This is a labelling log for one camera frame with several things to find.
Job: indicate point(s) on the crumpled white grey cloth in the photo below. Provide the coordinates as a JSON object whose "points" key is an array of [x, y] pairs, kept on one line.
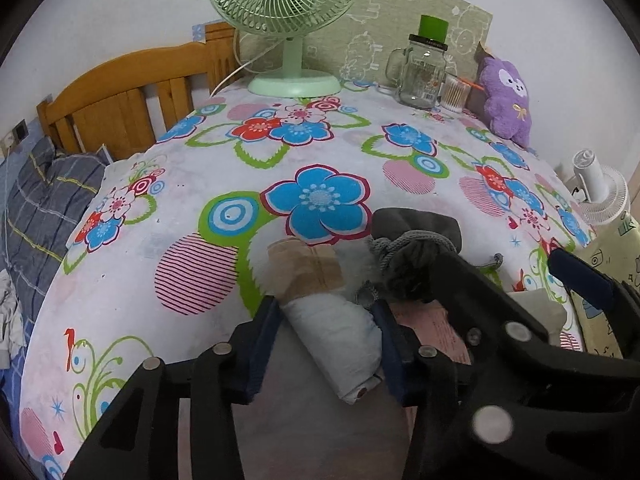
{"points": [[7, 310]]}

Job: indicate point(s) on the purple plush bunny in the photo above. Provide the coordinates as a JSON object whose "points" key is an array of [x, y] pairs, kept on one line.
{"points": [[505, 105]]}

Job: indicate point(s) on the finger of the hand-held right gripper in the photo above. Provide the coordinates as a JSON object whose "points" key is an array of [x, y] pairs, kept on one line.
{"points": [[580, 272], [480, 310]]}

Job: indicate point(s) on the blue tape piece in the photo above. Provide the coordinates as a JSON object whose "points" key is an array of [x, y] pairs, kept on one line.
{"points": [[198, 32]]}

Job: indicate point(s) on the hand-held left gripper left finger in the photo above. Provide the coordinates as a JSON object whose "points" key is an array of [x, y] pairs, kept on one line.
{"points": [[255, 355]]}

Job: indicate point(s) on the white standing fan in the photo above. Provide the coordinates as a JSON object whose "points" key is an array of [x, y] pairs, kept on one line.
{"points": [[607, 195]]}

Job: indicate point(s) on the dark wall switch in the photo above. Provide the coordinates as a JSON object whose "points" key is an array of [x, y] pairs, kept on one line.
{"points": [[20, 130]]}

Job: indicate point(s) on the cotton swab cup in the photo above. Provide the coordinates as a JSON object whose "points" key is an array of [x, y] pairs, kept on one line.
{"points": [[455, 95]]}

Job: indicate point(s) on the floral tablecloth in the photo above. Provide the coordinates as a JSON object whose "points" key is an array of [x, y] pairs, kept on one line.
{"points": [[200, 170]]}

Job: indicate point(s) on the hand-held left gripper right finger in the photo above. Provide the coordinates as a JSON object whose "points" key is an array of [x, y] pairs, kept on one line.
{"points": [[395, 360]]}

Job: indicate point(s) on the green patterned board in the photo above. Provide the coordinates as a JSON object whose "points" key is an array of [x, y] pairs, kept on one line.
{"points": [[380, 5]]}

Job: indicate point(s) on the wooden bed headboard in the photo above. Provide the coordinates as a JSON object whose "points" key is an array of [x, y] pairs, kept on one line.
{"points": [[115, 75]]}

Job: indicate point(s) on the grey plaid pillow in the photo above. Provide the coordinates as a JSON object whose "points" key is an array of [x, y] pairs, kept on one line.
{"points": [[45, 200]]}

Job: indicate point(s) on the yellow fabric storage box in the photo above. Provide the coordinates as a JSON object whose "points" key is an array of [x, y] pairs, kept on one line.
{"points": [[615, 255]]}

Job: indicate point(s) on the white wall socket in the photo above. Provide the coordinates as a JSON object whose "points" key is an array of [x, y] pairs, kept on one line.
{"points": [[7, 142]]}

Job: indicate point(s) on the pink plastic sleeve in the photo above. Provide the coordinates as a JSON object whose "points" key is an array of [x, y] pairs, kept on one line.
{"points": [[430, 320]]}

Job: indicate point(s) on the glass jar mug green lid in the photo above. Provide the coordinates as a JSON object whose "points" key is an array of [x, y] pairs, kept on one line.
{"points": [[417, 75]]}

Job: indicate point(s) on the white cloth bundle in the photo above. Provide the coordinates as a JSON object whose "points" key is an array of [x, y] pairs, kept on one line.
{"points": [[330, 330]]}

